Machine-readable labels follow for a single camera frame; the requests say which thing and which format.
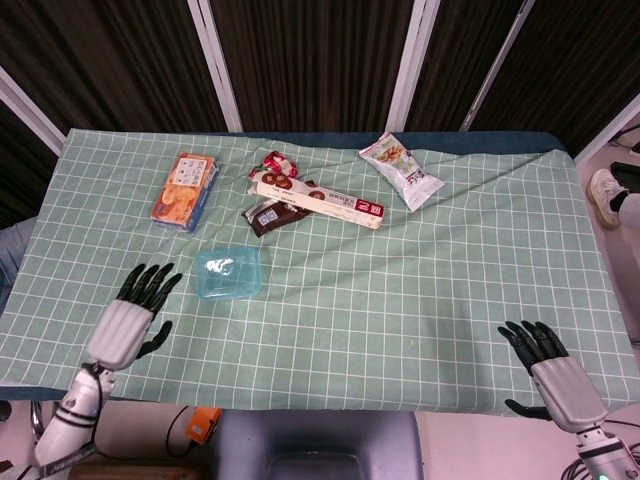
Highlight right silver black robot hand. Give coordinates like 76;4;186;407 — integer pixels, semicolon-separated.
496;319;609;434

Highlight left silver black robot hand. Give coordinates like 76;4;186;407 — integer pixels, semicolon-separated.
85;262;184;371

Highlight teal plastic container lid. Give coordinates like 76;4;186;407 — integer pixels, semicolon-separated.
193;244;263;300

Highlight orange device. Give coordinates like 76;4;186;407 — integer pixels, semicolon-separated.
185;405;223;445

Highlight blue grey cloth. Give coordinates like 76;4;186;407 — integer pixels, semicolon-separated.
0;219;36;311

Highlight brown board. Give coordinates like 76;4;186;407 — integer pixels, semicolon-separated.
64;459;216;480

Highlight orange and blue cracker box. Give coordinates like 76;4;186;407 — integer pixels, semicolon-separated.
150;152;221;235

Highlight brown snack packet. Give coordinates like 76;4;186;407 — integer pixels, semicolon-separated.
242;197;314;239

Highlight white sneaker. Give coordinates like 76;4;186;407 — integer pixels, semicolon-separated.
585;168;629;230

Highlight green checked tablecloth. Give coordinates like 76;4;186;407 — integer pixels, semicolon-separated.
0;127;640;416

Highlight red and white candy wrapper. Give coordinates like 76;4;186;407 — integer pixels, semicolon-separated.
249;151;300;179

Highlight long cream cookie box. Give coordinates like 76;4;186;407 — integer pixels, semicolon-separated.
248;169;387;231

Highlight white and green snack bag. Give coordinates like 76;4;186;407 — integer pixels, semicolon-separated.
358;131;446;214

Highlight dark folding screen white frames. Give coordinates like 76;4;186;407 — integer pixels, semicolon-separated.
0;0;640;166

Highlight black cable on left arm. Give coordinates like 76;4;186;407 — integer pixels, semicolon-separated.
52;362;109;427

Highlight black floor cable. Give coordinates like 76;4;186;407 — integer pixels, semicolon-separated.
166;407;197;459

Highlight chrome metal ring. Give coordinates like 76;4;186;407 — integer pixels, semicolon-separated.
29;399;56;444

